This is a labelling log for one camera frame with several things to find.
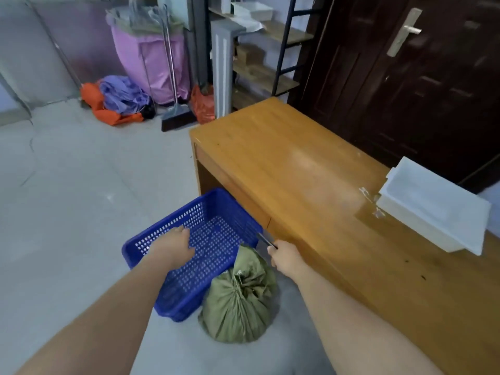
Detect person's left hand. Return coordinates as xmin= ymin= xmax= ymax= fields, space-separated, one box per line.
xmin=149 ymin=226 xmax=196 ymax=272

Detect person's right hand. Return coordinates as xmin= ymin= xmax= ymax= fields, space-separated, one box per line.
xmin=267 ymin=240 xmax=311 ymax=278

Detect blue perforated plastic basket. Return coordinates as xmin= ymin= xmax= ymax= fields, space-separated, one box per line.
xmin=122 ymin=187 xmax=263 ymax=323

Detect person's left forearm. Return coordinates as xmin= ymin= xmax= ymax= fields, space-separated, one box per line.
xmin=15 ymin=252 xmax=171 ymax=375

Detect person's right forearm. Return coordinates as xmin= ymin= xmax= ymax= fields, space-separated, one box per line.
xmin=291 ymin=264 xmax=444 ymax=375

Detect green woven tied sack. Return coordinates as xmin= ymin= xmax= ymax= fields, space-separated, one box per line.
xmin=198 ymin=244 xmax=279 ymax=344

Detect wooden desk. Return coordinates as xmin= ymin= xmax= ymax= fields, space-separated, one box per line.
xmin=189 ymin=97 xmax=500 ymax=375

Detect clear tape scraps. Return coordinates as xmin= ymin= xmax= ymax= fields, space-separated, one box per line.
xmin=359 ymin=186 xmax=386 ymax=219

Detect red plastic bag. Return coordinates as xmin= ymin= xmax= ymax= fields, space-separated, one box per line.
xmin=190 ymin=84 xmax=216 ymax=125

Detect orange fabric bag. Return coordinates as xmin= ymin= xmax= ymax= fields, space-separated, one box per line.
xmin=80 ymin=82 xmax=145 ymax=126

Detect purple cloth bundle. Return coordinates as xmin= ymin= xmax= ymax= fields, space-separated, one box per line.
xmin=98 ymin=75 xmax=152 ymax=116

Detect large white plastic tray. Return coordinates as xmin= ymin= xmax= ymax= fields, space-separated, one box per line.
xmin=376 ymin=156 xmax=492 ymax=257

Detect white fluted column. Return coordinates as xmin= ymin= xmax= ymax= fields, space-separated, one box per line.
xmin=210 ymin=18 xmax=247 ymax=120

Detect pink laundry bag cart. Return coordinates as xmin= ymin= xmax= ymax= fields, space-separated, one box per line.
xmin=106 ymin=5 xmax=192 ymax=107

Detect wooden shelf unit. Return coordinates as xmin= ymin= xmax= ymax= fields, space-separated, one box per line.
xmin=207 ymin=0 xmax=315 ymax=112

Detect brown cardboard box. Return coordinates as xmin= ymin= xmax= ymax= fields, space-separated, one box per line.
xmin=235 ymin=44 xmax=266 ymax=67

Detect black metal ladder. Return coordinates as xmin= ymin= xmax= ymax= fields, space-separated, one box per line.
xmin=271 ymin=0 xmax=333 ymax=97

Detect dark brown door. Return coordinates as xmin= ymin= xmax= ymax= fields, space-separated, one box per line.
xmin=298 ymin=0 xmax=500 ymax=193

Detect white crumpled sheet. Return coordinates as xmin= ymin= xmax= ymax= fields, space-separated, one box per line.
xmin=234 ymin=15 xmax=265 ymax=33

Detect small white plastic tray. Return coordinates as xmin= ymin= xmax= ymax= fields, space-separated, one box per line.
xmin=231 ymin=1 xmax=274 ymax=22

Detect broom with metal handle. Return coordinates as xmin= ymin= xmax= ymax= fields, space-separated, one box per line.
xmin=160 ymin=5 xmax=198 ymax=133

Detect pale metal door handle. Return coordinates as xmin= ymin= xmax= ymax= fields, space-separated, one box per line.
xmin=386 ymin=8 xmax=423 ymax=58

